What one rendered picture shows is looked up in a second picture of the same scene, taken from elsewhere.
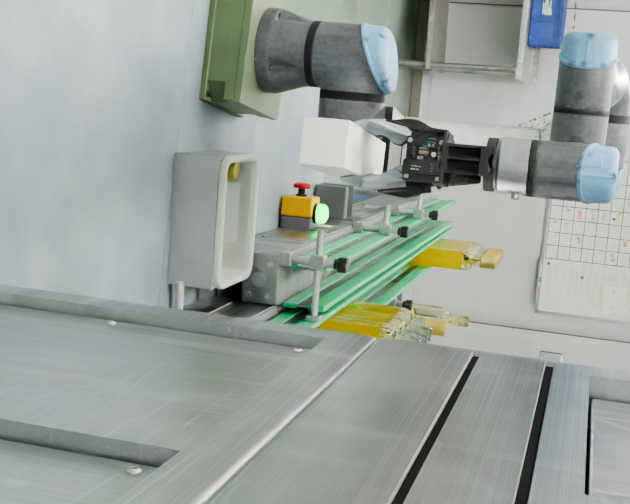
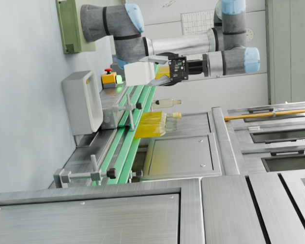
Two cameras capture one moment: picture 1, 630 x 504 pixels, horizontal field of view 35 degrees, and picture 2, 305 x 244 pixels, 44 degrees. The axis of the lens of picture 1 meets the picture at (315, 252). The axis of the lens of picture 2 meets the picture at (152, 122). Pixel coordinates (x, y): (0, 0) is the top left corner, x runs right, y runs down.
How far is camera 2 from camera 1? 0.30 m
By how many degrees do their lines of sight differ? 13
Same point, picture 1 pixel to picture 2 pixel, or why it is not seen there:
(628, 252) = not seen: hidden behind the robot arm
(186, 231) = (75, 112)
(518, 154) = (217, 60)
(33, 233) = (19, 147)
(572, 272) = (197, 56)
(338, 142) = (142, 73)
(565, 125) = (230, 39)
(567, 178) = (239, 66)
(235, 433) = not seen: outside the picture
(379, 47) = (135, 14)
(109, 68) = (27, 60)
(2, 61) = not seen: outside the picture
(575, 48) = (228, 6)
